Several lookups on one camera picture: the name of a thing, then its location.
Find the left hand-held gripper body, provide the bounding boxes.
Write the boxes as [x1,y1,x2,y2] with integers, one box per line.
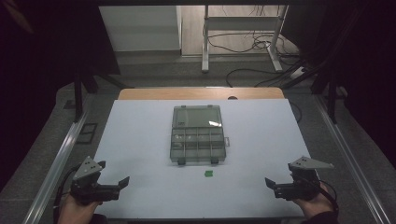
[69,156,121,206]

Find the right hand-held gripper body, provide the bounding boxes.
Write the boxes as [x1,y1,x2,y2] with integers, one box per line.
[274,156,334,202]

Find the clear plastic compartment box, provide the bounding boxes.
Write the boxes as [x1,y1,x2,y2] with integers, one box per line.
[169,105,231,166]

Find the person's right hand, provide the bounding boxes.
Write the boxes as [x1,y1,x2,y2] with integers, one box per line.
[292,183,336,220]

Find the person's left hand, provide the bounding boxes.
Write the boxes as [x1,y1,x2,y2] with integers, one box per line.
[57,195,103,224]

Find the dark floor socket plate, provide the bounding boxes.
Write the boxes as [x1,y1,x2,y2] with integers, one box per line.
[76,122,99,145]

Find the white table mat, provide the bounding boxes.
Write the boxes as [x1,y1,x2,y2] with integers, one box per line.
[92,98,336,219]

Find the black metal stand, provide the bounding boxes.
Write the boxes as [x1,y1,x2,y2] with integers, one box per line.
[281,59,340,124]
[72,60,135,123]

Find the white power strip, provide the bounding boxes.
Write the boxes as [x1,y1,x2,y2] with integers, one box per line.
[290,65,306,79]

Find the white cabinet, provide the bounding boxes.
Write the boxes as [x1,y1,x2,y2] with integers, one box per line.
[98,5,182,52]

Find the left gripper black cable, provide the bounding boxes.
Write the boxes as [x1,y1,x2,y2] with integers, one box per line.
[52,166,82,224]

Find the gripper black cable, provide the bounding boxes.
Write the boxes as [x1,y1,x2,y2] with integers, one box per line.
[317,178,340,216]
[52,166,82,224]

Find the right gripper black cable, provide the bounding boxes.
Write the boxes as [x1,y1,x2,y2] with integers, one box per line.
[317,178,340,216]

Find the aluminium rail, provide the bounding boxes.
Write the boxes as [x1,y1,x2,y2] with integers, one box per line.
[313,93,394,224]
[21,106,92,224]

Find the thin black table cable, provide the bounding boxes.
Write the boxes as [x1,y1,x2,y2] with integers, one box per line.
[289,101,304,124]

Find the long black floor cable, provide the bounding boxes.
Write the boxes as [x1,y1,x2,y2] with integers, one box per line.
[225,59,304,89]

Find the tangled black floor cables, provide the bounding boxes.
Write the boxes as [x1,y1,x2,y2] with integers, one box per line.
[205,30,301,59]

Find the white metal desk frame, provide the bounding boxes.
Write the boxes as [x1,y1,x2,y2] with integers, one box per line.
[201,4,290,75]

